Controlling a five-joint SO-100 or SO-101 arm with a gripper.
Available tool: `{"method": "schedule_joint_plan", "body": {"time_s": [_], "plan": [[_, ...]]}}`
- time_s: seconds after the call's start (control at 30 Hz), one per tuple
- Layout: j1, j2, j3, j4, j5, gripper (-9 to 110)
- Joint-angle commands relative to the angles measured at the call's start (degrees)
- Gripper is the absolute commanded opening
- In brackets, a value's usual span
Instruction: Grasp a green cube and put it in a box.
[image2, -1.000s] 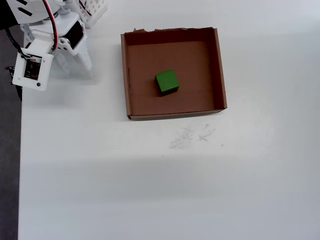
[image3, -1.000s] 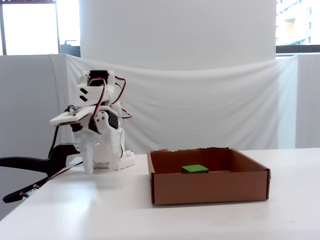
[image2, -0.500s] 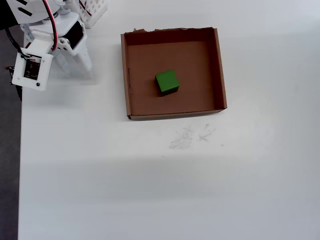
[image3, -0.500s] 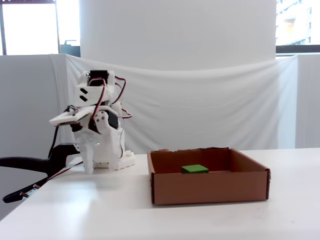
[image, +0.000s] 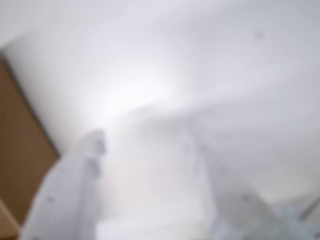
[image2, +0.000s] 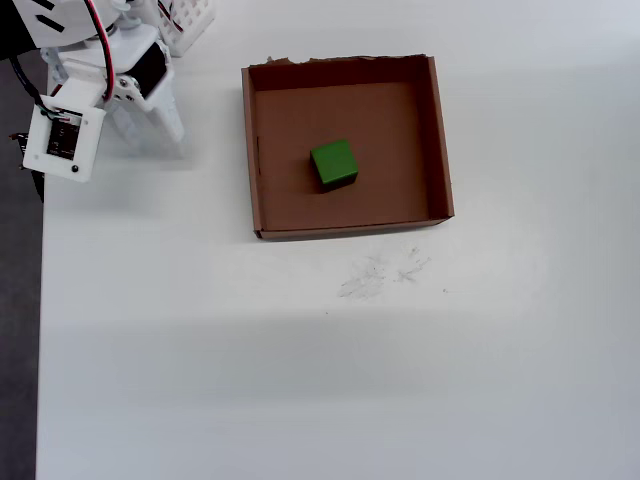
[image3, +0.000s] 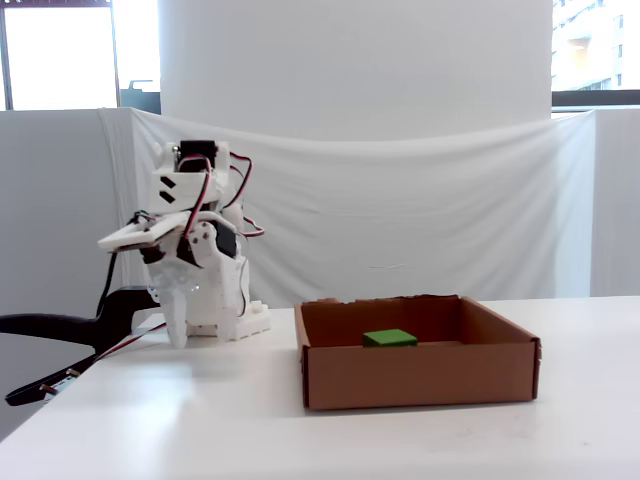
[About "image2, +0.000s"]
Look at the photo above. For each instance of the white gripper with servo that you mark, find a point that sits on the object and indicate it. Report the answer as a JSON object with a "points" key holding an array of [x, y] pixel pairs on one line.
{"points": [[158, 75]]}

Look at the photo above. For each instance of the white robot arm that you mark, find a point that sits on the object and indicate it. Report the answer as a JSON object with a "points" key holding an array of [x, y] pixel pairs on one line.
{"points": [[55, 22]]}

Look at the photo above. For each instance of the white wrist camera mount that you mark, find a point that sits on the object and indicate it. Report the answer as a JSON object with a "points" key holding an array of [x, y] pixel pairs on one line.
{"points": [[60, 137]]}

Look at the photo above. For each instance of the brown cardboard box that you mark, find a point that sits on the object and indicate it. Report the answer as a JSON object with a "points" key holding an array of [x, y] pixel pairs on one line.
{"points": [[350, 115]]}

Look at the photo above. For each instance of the green cube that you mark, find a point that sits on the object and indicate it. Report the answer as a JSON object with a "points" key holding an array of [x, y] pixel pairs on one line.
{"points": [[334, 164]]}

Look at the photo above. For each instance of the white plastic basket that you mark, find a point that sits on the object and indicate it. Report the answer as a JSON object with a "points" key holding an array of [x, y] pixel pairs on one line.
{"points": [[192, 20]]}

